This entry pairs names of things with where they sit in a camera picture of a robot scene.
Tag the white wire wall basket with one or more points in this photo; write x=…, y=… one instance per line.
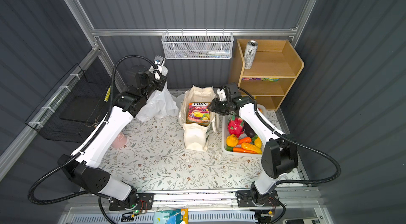
x=193, y=47

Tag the yellow bell pepper toy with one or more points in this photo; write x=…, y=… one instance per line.
x=232, y=141

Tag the white plastic grocery bag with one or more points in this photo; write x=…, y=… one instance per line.
x=160, y=104

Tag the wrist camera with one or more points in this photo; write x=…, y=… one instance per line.
x=228, y=92
x=159, y=61

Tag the left silver drink can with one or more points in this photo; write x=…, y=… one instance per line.
x=249, y=54

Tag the cream canvas tote bag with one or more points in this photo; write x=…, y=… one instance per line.
x=196, y=136

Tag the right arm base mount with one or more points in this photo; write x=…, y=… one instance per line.
x=247, y=198

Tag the white plastic fruit basket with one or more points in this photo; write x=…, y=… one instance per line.
x=246, y=135

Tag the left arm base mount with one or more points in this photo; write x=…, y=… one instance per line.
x=135, y=201

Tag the cup of coloured pencils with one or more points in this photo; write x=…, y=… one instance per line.
x=119, y=142

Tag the orange carrot toy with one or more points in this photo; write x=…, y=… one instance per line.
x=241, y=150

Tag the dark purple eggplant toy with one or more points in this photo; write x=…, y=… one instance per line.
x=248, y=130

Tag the wooden shelf unit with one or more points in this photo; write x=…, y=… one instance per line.
x=275, y=69

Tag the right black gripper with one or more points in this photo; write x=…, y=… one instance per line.
x=215, y=102

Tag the pink dragon fruit toy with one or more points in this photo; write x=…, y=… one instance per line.
x=235, y=126

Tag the yellow corn toy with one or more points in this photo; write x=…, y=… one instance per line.
x=251, y=148

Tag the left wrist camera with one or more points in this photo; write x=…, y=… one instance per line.
x=159, y=61

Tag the floral table mat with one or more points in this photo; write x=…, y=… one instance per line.
x=155, y=158

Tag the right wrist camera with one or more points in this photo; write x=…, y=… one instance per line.
x=228, y=92

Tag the colourful fruit candy bag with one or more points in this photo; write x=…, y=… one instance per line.
x=198, y=113

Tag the black wire wall basket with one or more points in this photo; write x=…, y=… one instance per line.
x=73, y=111

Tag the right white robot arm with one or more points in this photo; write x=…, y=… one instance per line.
x=280, y=151

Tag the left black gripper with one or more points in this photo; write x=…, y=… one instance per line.
x=160, y=83

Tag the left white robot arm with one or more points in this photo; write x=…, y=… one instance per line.
x=82, y=165

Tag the teal printed booklet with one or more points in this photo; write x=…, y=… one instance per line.
x=177, y=216

